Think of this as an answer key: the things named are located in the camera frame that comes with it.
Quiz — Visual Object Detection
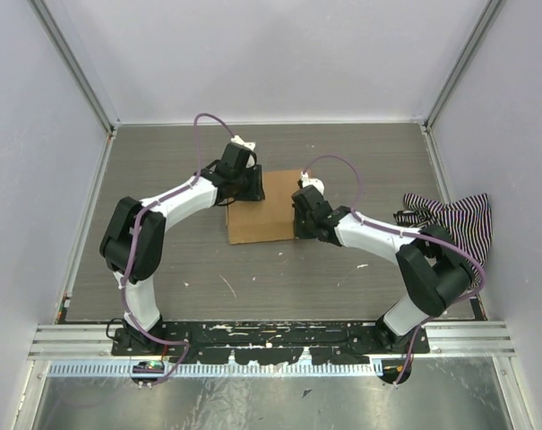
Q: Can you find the brown cardboard box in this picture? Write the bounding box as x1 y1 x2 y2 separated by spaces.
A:
227 169 301 245

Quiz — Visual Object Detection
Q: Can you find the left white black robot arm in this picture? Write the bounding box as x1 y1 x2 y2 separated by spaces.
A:
99 135 265 356

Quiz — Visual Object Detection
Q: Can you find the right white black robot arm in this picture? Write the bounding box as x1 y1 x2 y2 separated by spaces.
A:
292 179 475 354

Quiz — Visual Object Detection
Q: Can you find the striped purple cloth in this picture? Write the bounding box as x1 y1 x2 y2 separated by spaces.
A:
393 193 493 267

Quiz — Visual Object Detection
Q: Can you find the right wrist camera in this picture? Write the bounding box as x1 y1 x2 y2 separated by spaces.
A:
297 171 325 195

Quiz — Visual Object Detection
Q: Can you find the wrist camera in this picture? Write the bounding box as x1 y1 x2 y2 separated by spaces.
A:
297 171 325 195
230 134 256 153

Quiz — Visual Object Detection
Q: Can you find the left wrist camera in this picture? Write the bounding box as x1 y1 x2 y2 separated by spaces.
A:
230 134 256 153

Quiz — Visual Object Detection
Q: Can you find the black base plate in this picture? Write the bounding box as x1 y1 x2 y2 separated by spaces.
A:
106 321 430 366

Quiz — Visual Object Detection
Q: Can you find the white slotted cable duct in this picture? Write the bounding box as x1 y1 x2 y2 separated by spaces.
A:
47 358 383 378

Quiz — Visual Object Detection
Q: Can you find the aluminium front rail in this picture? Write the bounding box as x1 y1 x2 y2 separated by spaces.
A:
28 320 516 360

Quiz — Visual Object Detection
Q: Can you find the left aluminium corner post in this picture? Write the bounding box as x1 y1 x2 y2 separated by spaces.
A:
28 1 120 133

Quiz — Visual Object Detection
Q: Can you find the aluminium corner post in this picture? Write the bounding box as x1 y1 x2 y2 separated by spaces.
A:
423 0 505 133
28 1 120 133

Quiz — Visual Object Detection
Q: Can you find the right aluminium corner post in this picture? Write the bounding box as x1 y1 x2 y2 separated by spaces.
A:
423 0 505 133

